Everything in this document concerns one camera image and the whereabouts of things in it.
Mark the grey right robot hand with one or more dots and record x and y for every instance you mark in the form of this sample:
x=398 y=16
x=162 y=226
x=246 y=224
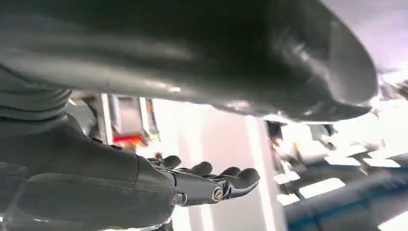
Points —
x=191 y=47

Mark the blue metal shelf rack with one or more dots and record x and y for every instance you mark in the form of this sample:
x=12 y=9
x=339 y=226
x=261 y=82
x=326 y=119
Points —
x=350 y=210

